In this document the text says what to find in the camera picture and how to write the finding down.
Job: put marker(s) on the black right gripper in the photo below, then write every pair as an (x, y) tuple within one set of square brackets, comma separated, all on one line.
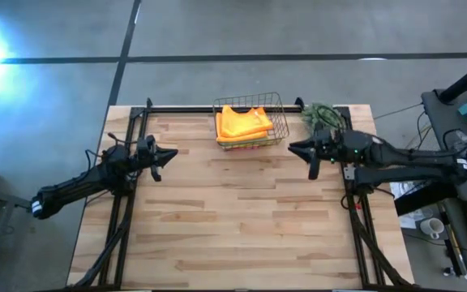
[(323, 152)]

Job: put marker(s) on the green microfiber towel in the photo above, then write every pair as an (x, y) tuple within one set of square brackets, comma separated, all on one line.
[(243, 143)]

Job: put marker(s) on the white mug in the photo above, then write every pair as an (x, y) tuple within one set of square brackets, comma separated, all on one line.
[(432, 228)]

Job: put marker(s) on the black desk crossbar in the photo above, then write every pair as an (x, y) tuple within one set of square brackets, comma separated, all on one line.
[(420, 198)]

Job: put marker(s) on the black aluminium table frame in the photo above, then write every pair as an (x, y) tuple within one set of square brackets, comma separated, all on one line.
[(201, 109)]

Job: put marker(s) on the white papers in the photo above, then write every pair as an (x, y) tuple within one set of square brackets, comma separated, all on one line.
[(410, 221)]

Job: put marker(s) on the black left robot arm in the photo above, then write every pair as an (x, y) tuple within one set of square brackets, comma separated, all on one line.
[(83, 182)]

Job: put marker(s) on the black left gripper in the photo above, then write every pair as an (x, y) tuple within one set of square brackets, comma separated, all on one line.
[(149, 156)]

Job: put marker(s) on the green potted artificial plant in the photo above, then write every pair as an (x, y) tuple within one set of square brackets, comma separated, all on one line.
[(312, 115)]

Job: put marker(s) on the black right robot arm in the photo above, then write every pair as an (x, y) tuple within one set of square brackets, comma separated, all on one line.
[(412, 160)]

